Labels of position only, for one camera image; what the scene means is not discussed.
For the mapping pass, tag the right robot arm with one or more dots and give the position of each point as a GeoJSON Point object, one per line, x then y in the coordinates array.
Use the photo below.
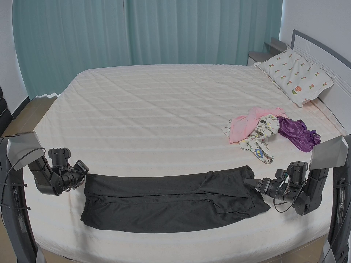
{"type": "Point", "coordinates": [315, 185]}

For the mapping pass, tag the pink garment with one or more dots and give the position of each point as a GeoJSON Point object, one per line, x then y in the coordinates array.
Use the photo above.
{"type": "Point", "coordinates": [241, 127]}

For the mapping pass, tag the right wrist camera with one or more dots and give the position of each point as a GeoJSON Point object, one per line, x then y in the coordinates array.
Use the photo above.
{"type": "Point", "coordinates": [280, 174]}

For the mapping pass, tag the grey bedside table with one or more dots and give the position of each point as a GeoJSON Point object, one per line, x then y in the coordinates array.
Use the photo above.
{"type": "Point", "coordinates": [256, 56]}

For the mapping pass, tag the bed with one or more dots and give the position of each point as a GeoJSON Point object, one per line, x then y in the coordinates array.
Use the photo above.
{"type": "Point", "coordinates": [150, 105]}

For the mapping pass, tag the white printed pillow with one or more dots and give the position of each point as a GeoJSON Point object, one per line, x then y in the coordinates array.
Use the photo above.
{"type": "Point", "coordinates": [296, 73]}

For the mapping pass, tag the purple garment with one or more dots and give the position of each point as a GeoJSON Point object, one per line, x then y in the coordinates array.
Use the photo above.
{"type": "Point", "coordinates": [296, 133]}

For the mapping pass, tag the blue-green curtain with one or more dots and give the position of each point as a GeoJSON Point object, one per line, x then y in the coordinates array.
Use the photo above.
{"type": "Point", "coordinates": [205, 23]}
{"type": "Point", "coordinates": [74, 37]}

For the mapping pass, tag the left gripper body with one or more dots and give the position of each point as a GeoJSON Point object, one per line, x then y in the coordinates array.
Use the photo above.
{"type": "Point", "coordinates": [78, 175]}

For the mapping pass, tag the white printed garment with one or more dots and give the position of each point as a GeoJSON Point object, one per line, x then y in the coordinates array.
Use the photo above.
{"type": "Point", "coordinates": [263, 130]}

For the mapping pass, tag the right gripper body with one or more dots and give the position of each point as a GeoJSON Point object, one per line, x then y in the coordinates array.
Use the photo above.
{"type": "Point", "coordinates": [274, 189]}

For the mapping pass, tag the black T-shirt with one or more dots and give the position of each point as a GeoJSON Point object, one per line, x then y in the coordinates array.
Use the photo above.
{"type": "Point", "coordinates": [164, 201]}

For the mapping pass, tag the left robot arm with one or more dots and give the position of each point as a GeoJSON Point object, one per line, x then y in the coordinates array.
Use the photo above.
{"type": "Point", "coordinates": [16, 152]}

